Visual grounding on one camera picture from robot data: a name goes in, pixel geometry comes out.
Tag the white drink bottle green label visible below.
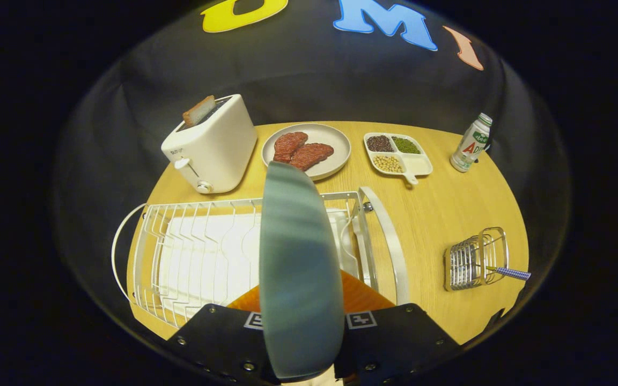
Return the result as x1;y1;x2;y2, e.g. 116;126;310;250
450;113;493;173

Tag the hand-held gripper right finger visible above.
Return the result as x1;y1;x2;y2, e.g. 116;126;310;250
335;270;463;383

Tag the beige round plate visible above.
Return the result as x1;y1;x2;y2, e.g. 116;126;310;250
262;123;351;181

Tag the white drip tray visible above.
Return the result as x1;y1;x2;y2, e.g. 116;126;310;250
158;210;363;317

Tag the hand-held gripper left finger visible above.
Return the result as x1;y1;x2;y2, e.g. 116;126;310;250
167;284;281;386

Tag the pile of green beans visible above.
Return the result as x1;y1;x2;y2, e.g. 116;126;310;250
392;137;421;155

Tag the metal wire basket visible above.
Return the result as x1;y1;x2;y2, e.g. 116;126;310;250
444;227;509;292

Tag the white toaster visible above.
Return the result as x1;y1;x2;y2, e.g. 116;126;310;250
161;94;258;194

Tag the toast slice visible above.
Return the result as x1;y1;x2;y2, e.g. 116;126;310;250
182;95;217;128

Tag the white divided dish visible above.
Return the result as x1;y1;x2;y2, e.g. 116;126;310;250
364;132;433;186

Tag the spoon with blue checked handle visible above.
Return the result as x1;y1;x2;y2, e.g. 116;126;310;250
474;264;532;281

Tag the pale green plate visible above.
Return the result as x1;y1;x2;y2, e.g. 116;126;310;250
259;162;345;381

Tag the red meat slice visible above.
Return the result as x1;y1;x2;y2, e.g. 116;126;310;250
289;143;335;172
273;131;308;164

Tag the black backdrop cloth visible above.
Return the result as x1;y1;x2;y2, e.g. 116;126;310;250
54;0;572;344

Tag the pile of soybeans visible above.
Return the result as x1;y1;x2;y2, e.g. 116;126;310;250
373;154;403;173

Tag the white wire dish rack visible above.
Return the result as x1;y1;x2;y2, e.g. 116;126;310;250
111;186;410;329

